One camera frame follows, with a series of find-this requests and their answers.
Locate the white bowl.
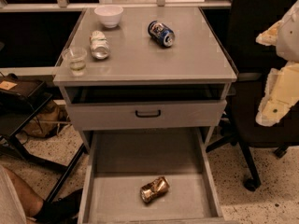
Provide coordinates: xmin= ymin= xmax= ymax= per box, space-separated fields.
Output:
xmin=94 ymin=5 xmax=123 ymax=28

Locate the grey drawer cabinet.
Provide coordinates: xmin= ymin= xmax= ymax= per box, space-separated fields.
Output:
xmin=52 ymin=6 xmax=238 ymax=224

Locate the black side table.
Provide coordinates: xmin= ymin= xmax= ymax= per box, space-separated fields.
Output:
xmin=0 ymin=73 xmax=86 ymax=202

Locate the black office chair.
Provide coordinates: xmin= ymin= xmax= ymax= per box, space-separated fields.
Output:
xmin=203 ymin=0 xmax=299 ymax=191

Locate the black shoe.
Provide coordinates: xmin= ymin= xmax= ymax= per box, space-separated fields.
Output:
xmin=34 ymin=189 xmax=83 ymax=224

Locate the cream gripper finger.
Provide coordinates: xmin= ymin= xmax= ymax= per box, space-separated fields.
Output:
xmin=255 ymin=62 xmax=299 ymax=127
xmin=256 ymin=21 xmax=281 ymax=46

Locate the clear plastic cup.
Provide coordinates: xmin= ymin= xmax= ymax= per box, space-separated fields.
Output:
xmin=62 ymin=47 xmax=87 ymax=76

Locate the green white soda can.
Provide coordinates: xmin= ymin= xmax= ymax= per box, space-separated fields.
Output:
xmin=90 ymin=31 xmax=110 ymax=60

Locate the blue soda can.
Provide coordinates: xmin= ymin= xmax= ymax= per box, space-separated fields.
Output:
xmin=148 ymin=21 xmax=175 ymax=48

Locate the open grey middle drawer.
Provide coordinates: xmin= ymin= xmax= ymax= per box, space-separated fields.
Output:
xmin=78 ymin=129 xmax=224 ymax=224

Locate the person's bare leg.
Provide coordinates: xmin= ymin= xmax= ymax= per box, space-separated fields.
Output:
xmin=4 ymin=168 xmax=44 ymax=217

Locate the crushed orange can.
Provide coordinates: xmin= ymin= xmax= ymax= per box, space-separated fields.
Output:
xmin=140 ymin=176 xmax=170 ymax=203

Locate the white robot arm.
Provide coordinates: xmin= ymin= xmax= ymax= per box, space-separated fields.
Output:
xmin=256 ymin=0 xmax=299 ymax=127

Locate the brown bag on floor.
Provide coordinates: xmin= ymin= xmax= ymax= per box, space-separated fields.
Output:
xmin=22 ymin=100 xmax=69 ymax=138

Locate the closed grey top drawer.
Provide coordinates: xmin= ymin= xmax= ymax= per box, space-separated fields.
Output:
xmin=66 ymin=100 xmax=226 ymax=131

